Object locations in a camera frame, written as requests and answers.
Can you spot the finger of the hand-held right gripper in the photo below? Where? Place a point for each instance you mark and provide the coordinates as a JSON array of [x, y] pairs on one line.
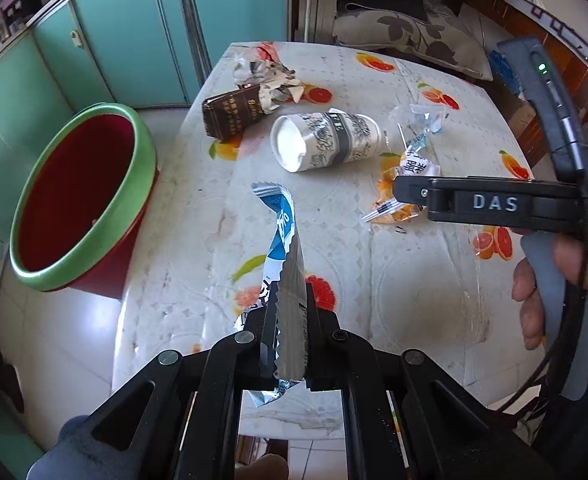
[[414, 191]]

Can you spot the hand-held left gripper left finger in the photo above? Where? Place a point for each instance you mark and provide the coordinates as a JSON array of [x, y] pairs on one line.
[[269, 340]]

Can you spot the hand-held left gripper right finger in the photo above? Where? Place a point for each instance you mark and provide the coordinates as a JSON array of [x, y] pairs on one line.
[[314, 350]]

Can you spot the clear orange plastic wrapper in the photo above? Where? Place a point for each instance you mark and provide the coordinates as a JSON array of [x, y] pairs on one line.
[[414, 165]]

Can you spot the blue white snack wrapper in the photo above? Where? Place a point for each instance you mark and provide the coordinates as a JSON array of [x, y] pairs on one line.
[[281, 220]]

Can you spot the large red bucket green rim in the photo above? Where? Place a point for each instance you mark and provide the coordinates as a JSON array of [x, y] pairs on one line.
[[74, 200]]

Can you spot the person's left hand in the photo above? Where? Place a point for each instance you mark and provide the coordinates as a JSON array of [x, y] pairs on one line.
[[261, 469]]

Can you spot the fruit print tablecloth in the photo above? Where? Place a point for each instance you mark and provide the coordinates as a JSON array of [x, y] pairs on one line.
[[424, 285]]

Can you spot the brown cardboard box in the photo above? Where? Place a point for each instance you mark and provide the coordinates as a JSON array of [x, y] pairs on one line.
[[521, 112]]

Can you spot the patterned paper cup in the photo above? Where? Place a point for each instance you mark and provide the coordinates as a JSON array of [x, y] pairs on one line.
[[334, 137]]

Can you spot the blue plastic basket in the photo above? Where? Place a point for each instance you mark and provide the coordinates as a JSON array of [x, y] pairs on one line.
[[505, 72]]

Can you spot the floral cushion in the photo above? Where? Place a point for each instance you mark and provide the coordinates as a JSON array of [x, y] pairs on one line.
[[414, 35]]

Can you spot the brown wooden desk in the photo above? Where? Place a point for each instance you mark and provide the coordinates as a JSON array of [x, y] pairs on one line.
[[569, 65]]

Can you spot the crumpled red silver foil wrapper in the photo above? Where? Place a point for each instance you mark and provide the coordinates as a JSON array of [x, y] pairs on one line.
[[269, 75]]

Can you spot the white patterned desk cover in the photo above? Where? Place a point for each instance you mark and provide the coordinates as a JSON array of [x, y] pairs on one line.
[[564, 30]]

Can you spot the black seat mat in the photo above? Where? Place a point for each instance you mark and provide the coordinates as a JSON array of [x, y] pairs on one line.
[[384, 2]]

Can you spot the brown snack packet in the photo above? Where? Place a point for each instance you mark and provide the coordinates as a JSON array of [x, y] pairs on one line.
[[231, 112]]

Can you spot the person's blue grey clothing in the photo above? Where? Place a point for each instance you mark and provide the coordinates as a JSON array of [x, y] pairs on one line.
[[64, 452]]

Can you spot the teal lower kitchen cabinets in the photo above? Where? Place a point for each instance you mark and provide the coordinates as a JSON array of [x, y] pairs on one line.
[[124, 35]]

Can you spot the metal sliding door frame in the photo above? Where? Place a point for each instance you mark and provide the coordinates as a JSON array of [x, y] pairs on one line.
[[319, 0]]

